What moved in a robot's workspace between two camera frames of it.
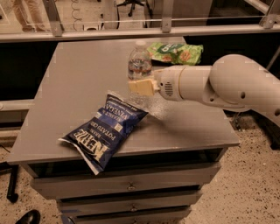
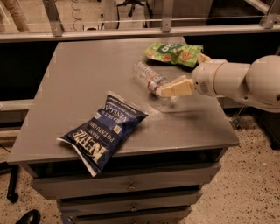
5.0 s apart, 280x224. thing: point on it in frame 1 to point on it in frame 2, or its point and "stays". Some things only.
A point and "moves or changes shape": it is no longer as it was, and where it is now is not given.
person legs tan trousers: (31, 14) to (14, 7)
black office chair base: (133, 3) stays
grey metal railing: (267, 29) stays
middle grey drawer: (129, 204) stays
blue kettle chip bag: (98, 139) stays
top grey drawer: (123, 182) stays
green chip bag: (183, 53) stays
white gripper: (166, 82) to (205, 76)
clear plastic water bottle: (139, 68) moves or changes shape
